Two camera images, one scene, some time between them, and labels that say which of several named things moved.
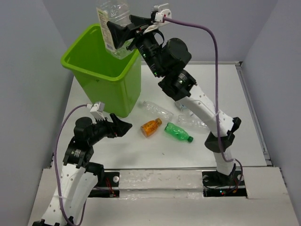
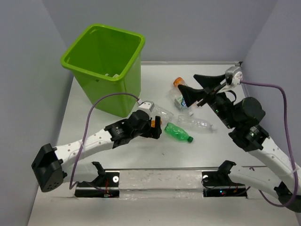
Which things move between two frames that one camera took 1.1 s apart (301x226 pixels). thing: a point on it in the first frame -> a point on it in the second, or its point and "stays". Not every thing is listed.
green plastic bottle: (178, 132) stays
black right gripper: (121, 34) -> (208, 83)
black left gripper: (117, 128) -> (154, 132)
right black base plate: (216, 184) stays
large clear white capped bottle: (118, 12) -> (115, 76)
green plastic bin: (101, 78) stays
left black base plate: (106, 186) stays
